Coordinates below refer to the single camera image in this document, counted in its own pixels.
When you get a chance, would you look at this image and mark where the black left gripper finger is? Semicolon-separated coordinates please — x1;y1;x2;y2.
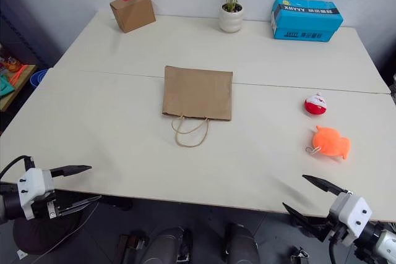
49;164;93;179
57;195;102;218

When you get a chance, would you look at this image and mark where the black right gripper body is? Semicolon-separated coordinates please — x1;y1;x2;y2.
321;214;345;244

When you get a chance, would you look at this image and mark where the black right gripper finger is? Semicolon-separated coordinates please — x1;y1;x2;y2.
282;202;329;242
302;174;353;197

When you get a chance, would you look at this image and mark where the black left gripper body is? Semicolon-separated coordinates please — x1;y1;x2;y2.
30;190;64;220

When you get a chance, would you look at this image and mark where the dark round stool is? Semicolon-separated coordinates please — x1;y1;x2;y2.
12;213;82;256

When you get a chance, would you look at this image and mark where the orange plush toy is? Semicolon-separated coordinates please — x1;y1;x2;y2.
305;125;352;163

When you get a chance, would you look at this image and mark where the dark rounded shape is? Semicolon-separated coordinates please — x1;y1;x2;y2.
224;223;261;264
140;226;193;264

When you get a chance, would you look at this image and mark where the red and white toy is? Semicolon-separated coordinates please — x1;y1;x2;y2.
304;92;329;117

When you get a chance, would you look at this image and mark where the wooden shelf with colourful items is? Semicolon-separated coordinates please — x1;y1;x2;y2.
0;44;38;112

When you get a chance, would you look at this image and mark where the blue printed cardboard box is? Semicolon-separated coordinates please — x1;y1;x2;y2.
270;0;345;43

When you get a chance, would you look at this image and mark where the brown cardboard box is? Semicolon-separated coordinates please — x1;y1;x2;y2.
109;0;157;34

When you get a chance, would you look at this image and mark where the white ribbed plant pot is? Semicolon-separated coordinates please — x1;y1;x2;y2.
218;2;244;33

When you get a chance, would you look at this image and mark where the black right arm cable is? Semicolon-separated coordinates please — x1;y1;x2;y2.
327;239;338;264

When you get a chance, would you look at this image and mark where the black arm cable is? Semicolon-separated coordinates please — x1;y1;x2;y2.
0;155;35;179
327;239;338;264

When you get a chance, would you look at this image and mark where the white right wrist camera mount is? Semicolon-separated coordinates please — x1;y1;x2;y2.
329;192;373;247

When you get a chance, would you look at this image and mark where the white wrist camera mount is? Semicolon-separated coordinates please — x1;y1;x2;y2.
17;168;56;221
329;192;373;247

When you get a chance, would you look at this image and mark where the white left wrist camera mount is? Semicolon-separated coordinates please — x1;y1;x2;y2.
17;168;56;221

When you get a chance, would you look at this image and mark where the thin grey cable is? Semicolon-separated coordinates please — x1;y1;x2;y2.
30;202;100;264

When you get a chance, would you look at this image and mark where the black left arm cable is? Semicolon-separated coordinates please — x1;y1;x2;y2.
0;155;35;179

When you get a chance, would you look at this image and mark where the brown paper bag with handles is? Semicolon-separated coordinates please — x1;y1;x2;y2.
161;65;234;148

